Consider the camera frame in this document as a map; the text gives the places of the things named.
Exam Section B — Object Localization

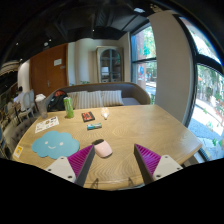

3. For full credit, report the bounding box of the black red card box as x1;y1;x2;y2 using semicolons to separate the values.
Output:
82;112;95;122

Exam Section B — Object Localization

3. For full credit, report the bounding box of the striped cushion left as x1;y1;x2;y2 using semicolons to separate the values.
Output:
68;91;103;109

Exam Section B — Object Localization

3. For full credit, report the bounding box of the pink computer mouse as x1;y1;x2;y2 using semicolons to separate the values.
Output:
93;139;112;158

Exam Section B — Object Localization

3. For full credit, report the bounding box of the clear plastic cup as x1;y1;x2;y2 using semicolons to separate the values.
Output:
35;94;48;119

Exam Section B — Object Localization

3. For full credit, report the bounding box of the clear plastic wrapper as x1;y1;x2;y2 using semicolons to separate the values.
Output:
101;107;110;120

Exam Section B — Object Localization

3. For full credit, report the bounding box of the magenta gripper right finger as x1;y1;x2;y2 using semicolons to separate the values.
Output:
134;144;182;185

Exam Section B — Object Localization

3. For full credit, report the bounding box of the brown wooden door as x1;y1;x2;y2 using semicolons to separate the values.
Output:
30;44;68;96

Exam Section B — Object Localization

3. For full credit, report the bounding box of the seated person white shirt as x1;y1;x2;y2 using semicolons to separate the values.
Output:
13;86;26;112

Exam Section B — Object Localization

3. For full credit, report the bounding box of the striped cushion right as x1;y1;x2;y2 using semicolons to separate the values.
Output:
102;90;123;107

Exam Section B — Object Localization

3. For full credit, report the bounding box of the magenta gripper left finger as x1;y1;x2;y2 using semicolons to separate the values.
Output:
46;145;95;187

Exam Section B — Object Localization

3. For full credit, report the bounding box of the white printed leaflet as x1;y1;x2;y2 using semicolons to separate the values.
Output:
35;116;59;133

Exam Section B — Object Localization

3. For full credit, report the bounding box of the blue cloud mouse pad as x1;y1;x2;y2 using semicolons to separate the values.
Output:
32;131;80;159

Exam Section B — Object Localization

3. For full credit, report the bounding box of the green bottle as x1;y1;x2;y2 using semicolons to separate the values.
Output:
64;97;74;118

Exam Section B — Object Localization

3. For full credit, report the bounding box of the wooden glass cabinet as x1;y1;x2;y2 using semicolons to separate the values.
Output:
96;46;123;83

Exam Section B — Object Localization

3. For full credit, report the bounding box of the striped cushion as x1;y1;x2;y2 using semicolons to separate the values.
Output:
68;91;103;109
102;90;123;107

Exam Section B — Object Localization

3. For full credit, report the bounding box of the grey curved sofa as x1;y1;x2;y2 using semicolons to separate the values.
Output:
46;82;150;107

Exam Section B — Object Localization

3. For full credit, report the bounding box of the yellow white sticker card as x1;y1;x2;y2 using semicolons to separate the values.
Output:
14;145;23;158

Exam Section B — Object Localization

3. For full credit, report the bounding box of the black backpack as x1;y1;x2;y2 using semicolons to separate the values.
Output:
47;90;67;112

